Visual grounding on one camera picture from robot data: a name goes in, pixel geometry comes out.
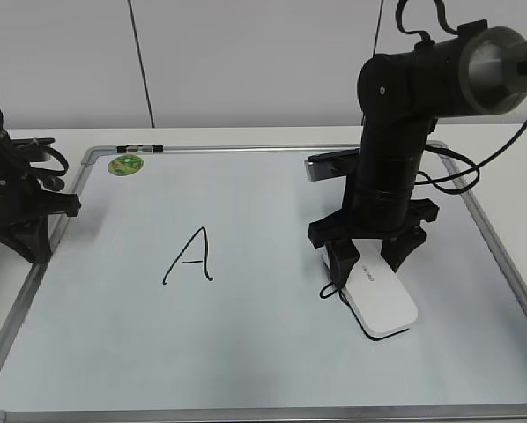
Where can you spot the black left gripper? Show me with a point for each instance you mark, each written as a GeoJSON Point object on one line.
{"type": "Point", "coordinates": [31, 184]}

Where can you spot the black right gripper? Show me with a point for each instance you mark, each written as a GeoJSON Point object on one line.
{"type": "Point", "coordinates": [341, 226]}

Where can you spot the white board eraser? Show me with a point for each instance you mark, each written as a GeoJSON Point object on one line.
{"type": "Point", "coordinates": [375, 295]}

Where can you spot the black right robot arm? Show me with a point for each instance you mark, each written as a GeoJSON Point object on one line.
{"type": "Point", "coordinates": [481, 71]}

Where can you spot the round green magnet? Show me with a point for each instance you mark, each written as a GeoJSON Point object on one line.
{"type": "Point", "coordinates": [125, 165]}

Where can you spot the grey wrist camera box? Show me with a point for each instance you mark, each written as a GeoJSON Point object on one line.
{"type": "Point", "coordinates": [332, 165]}

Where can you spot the black and silver frame clip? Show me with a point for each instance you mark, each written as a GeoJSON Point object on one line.
{"type": "Point", "coordinates": [139, 149]}

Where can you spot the white board with grey frame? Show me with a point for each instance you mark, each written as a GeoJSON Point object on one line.
{"type": "Point", "coordinates": [189, 290]}

